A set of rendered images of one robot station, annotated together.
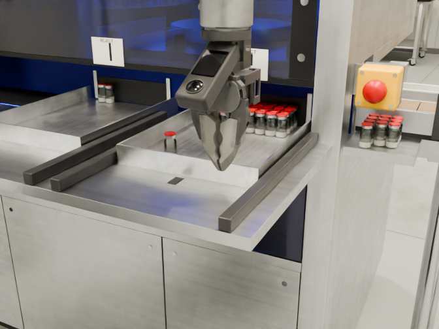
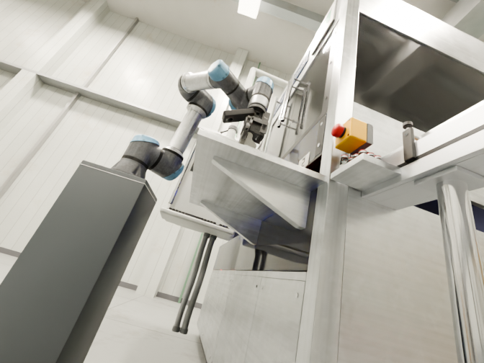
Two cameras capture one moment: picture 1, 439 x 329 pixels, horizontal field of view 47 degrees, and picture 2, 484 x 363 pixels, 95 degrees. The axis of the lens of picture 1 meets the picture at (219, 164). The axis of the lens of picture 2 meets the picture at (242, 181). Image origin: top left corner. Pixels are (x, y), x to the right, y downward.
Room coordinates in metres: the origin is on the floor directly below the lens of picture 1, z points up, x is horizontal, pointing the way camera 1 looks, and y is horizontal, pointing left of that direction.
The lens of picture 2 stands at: (0.40, -0.56, 0.52)
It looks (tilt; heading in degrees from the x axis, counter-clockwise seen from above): 25 degrees up; 56
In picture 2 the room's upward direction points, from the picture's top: 16 degrees clockwise
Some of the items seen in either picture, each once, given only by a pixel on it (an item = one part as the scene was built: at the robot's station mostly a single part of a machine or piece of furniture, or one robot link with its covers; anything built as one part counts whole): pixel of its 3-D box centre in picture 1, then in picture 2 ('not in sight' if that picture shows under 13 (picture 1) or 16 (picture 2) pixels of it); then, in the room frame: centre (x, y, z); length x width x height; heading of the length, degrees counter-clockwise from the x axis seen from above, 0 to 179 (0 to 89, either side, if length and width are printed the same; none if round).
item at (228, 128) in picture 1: (235, 140); (248, 144); (0.74, -0.02, 0.95); 0.06 x 0.03 x 0.09; 154
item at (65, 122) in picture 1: (86, 114); not in sight; (1.07, 0.29, 0.90); 0.34 x 0.26 x 0.04; 154
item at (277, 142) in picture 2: not in sight; (277, 138); (1.25, 0.42, 1.51); 0.47 x 0.01 x 0.59; 64
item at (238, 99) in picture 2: not in sight; (240, 98); (0.71, 0.09, 1.21); 0.11 x 0.11 x 0.08; 11
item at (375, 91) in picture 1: (375, 91); (338, 131); (0.87, -0.27, 0.99); 0.04 x 0.04 x 0.04; 64
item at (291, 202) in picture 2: not in sight; (258, 193); (0.81, -0.05, 0.80); 0.34 x 0.03 x 0.13; 154
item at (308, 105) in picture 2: not in sight; (310, 93); (1.05, 0.01, 1.51); 0.43 x 0.01 x 0.59; 64
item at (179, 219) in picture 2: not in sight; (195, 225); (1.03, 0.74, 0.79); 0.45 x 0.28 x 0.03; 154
